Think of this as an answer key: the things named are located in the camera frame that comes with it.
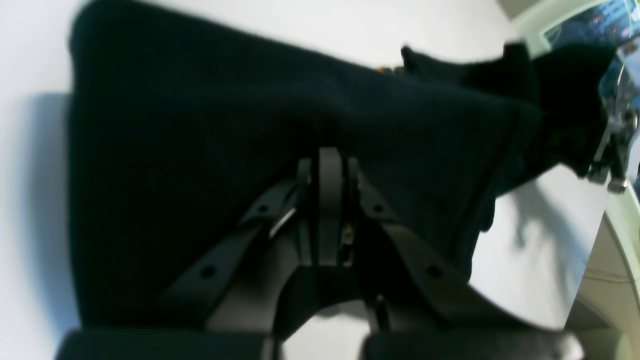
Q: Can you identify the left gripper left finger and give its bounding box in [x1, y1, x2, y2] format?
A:
[55, 147, 332, 360]

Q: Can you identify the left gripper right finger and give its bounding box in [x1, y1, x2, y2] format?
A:
[330, 148, 586, 360]

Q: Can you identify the black T-shirt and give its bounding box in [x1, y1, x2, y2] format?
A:
[68, 0, 616, 327]

